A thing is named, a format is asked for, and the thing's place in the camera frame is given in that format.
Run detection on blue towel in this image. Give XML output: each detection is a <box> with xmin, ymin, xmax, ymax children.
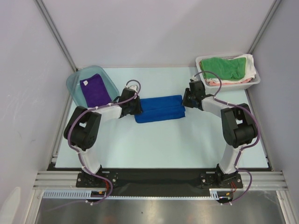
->
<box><xmin>135</xmin><ymin>95</ymin><xmax>185</xmax><ymax>124</ymax></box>

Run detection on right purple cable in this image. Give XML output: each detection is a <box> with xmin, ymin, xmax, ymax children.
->
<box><xmin>190</xmin><ymin>71</ymin><xmax>260</xmax><ymax>206</ymax></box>

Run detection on white slotted cable duct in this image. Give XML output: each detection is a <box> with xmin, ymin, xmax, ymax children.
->
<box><xmin>43</xmin><ymin>189</ymin><xmax>219</xmax><ymax>200</ymax></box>

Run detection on right aluminium frame post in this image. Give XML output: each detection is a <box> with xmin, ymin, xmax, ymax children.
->
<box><xmin>247</xmin><ymin>0</ymin><xmax>283</xmax><ymax>54</ymax></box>

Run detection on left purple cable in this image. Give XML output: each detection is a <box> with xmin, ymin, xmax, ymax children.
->
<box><xmin>66</xmin><ymin>79</ymin><xmax>141</xmax><ymax>206</ymax></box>

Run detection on purple microfiber towel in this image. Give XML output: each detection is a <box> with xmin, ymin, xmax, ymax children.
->
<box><xmin>80</xmin><ymin>74</ymin><xmax>111</xmax><ymax>107</ymax></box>

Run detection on green microfiber towel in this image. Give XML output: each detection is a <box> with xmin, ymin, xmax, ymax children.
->
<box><xmin>199</xmin><ymin>57</ymin><xmax>246</xmax><ymax>81</ymax></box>

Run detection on white plastic basket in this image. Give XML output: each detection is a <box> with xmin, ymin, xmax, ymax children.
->
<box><xmin>195</xmin><ymin>53</ymin><xmax>261</xmax><ymax>94</ymax></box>

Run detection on translucent blue plastic tray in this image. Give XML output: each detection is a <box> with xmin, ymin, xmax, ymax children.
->
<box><xmin>66</xmin><ymin>66</ymin><xmax>119</xmax><ymax>107</ymax></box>

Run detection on pink towel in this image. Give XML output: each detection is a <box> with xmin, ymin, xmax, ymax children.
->
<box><xmin>205</xmin><ymin>78</ymin><xmax>252</xmax><ymax>86</ymax></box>

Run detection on aluminium rail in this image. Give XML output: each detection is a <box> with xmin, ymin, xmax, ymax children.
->
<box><xmin>33</xmin><ymin>171</ymin><xmax>288</xmax><ymax>191</ymax></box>

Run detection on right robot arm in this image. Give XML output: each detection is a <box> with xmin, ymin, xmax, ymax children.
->
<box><xmin>182</xmin><ymin>80</ymin><xmax>260</xmax><ymax>188</ymax></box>

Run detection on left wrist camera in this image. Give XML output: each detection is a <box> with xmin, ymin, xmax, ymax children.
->
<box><xmin>126</xmin><ymin>84</ymin><xmax>139</xmax><ymax>92</ymax></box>

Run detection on purple cable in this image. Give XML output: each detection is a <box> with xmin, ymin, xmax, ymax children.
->
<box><xmin>190</xmin><ymin>71</ymin><xmax>260</xmax><ymax>206</ymax></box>
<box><xmin>66</xmin><ymin>79</ymin><xmax>141</xmax><ymax>206</ymax></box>

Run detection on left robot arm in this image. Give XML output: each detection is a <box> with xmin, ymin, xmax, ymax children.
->
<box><xmin>64</xmin><ymin>85</ymin><xmax>143</xmax><ymax>187</ymax></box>

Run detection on white towel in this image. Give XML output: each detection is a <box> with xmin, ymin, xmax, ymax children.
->
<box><xmin>199</xmin><ymin>54</ymin><xmax>257</xmax><ymax>85</ymax></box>

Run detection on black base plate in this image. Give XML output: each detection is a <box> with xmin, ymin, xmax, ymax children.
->
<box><xmin>76</xmin><ymin>168</ymin><xmax>243</xmax><ymax>197</ymax></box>

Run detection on left aluminium frame post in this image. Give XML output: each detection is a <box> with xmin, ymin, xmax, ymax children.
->
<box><xmin>34</xmin><ymin>0</ymin><xmax>78</xmax><ymax>72</ymax></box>

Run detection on aluminium frame post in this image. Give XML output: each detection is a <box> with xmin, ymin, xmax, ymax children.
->
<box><xmin>34</xmin><ymin>0</ymin><xmax>78</xmax><ymax>72</ymax></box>
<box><xmin>247</xmin><ymin>0</ymin><xmax>283</xmax><ymax>54</ymax></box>

